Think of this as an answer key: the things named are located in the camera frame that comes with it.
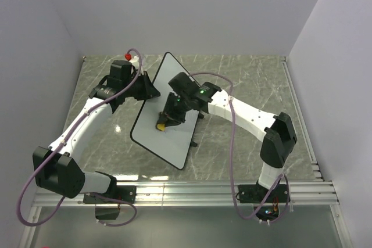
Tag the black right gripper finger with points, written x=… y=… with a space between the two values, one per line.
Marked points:
x=171 y=123
x=167 y=110

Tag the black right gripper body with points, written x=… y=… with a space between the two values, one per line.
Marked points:
x=178 y=110

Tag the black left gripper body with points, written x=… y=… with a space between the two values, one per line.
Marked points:
x=138 y=89

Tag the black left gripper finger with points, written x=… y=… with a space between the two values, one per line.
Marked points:
x=145 y=78
x=150 y=91

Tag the yellow bone-shaped eraser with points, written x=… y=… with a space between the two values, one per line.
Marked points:
x=161 y=127

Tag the white whiteboard black frame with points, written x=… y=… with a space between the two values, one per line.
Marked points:
x=153 y=133

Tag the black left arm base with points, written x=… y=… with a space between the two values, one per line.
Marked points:
x=108 y=205

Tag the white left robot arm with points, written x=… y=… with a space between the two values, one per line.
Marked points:
x=56 y=166

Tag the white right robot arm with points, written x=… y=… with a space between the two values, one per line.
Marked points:
x=275 y=131

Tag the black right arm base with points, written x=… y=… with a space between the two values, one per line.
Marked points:
x=270 y=210

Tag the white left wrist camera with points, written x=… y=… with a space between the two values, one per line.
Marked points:
x=135 y=60

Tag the aluminium side rail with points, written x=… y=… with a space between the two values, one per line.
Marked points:
x=314 y=163

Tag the aluminium mounting rail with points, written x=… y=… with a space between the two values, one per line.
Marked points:
x=218 y=193

